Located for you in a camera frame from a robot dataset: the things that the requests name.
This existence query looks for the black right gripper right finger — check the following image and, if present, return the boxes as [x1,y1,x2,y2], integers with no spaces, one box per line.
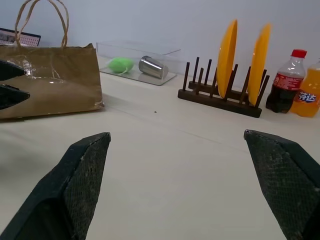
[243,129,320,240]

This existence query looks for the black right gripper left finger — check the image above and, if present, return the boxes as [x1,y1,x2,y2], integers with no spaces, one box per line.
[0,132,112,240]

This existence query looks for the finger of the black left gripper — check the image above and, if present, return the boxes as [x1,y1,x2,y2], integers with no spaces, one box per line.
[0,84,31,110]
[0,58,27,82]

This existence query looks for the dark framed calendar board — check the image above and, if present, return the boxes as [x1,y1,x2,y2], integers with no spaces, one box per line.
[0,27,42,47]

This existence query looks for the orange soda bottle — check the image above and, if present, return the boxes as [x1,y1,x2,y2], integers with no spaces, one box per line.
[289,58,320,119]

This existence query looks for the cola bottle with red cap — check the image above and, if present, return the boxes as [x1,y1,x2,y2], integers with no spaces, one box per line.
[265,48,308,114]

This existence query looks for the dark wooden dish rack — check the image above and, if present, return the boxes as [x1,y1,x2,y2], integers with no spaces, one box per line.
[177,56,271,119]

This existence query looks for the green fuzzy ball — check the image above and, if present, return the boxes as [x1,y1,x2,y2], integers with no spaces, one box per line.
[107,56,135,76]

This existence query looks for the yellow plate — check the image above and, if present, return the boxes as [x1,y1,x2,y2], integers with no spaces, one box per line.
[248,22,272,107]
[215,18,239,99]

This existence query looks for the stainless steel cup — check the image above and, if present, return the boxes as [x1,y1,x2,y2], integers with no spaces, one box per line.
[138,55,171,80]

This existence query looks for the clear acrylic box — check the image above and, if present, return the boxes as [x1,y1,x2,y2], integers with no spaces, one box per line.
[95,40,182,87]

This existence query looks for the brown paper bag with handles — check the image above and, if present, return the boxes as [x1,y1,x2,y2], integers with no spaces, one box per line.
[0,0,105,121]

